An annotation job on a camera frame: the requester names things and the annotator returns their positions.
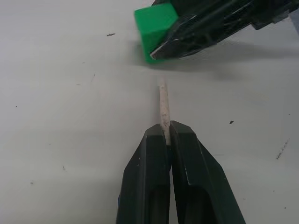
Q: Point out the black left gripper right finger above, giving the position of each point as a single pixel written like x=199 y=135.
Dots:
x=201 y=177

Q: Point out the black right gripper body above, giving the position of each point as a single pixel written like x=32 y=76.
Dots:
x=252 y=11

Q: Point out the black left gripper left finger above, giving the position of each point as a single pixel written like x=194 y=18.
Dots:
x=144 y=172

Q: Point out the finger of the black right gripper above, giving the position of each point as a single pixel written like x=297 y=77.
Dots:
x=198 y=7
x=196 y=39

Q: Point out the green cube block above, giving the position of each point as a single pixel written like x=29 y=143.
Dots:
x=154 y=21

